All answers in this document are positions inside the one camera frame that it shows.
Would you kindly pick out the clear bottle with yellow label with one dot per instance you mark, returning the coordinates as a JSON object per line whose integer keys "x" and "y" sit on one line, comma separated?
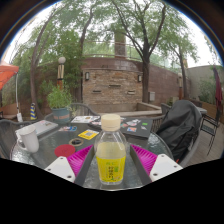
{"x": 111, "y": 160}

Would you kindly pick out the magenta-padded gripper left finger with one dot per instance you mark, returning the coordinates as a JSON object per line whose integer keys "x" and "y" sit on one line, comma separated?
{"x": 60, "y": 166}

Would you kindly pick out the black wall lamp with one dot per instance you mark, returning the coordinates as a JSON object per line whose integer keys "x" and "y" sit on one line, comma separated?
{"x": 87, "y": 76}
{"x": 139, "y": 78}

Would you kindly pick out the globe lamp post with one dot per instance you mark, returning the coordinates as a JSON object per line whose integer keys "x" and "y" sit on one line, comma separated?
{"x": 61, "y": 71}

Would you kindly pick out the flat round red coaster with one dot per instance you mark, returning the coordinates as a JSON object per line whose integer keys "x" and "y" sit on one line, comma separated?
{"x": 64, "y": 151}

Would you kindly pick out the dark red closed umbrella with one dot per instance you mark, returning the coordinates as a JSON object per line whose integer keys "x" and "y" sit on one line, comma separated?
{"x": 218, "y": 90}

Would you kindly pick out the yellow card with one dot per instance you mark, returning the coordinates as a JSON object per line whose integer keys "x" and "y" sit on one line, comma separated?
{"x": 88, "y": 134}

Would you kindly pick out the white printed card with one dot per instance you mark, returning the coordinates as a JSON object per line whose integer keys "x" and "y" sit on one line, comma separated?
{"x": 83, "y": 119}

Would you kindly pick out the silver laptop with stickers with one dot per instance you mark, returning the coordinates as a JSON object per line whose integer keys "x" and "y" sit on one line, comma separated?
{"x": 41, "y": 126}

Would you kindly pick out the green plant in blue pot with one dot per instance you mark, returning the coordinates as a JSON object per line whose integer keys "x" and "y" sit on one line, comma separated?
{"x": 60, "y": 100}

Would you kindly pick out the orange patio umbrella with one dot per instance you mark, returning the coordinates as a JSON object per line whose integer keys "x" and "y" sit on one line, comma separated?
{"x": 6, "y": 70}

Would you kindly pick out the grey wall box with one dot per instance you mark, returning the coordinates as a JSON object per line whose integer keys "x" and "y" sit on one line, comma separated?
{"x": 152, "y": 96}

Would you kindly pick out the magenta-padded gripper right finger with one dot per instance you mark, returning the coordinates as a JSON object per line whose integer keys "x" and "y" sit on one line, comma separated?
{"x": 165, "y": 166}

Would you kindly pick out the black laptop with stickers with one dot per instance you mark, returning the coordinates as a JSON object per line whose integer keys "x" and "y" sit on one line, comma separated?
{"x": 138, "y": 128}

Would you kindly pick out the small colourful card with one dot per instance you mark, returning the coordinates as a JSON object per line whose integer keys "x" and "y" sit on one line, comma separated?
{"x": 68, "y": 128}

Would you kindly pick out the yellow blue striped cone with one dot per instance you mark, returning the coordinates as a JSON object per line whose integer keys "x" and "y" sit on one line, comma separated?
{"x": 33, "y": 112}

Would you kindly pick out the round black yellow sticker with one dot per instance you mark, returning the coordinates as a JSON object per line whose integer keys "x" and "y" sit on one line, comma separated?
{"x": 76, "y": 142}

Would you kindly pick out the dark metal chair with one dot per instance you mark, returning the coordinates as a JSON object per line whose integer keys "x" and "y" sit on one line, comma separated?
{"x": 210, "y": 128}

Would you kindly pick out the black backpack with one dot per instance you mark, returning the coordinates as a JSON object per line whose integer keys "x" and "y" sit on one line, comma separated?
{"x": 180, "y": 126}

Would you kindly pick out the white mug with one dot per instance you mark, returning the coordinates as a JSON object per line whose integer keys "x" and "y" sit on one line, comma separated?
{"x": 29, "y": 138}

